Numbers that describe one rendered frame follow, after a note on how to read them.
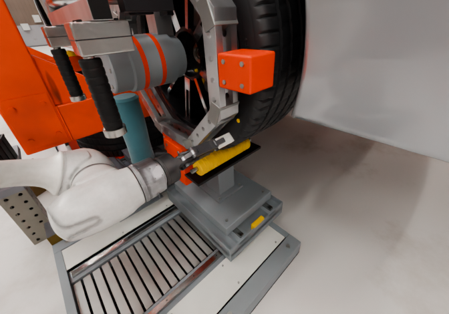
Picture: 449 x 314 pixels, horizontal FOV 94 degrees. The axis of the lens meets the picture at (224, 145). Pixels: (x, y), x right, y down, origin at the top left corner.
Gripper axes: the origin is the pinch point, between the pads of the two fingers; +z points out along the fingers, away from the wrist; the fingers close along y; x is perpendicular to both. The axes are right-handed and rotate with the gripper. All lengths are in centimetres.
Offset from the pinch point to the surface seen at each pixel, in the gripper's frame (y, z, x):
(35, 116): -43, -38, 47
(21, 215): -86, -62, 24
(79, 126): -50, -26, 41
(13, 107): -40, -42, 50
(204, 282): -38, -15, -40
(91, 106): -45, -19, 46
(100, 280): -62, -45, -20
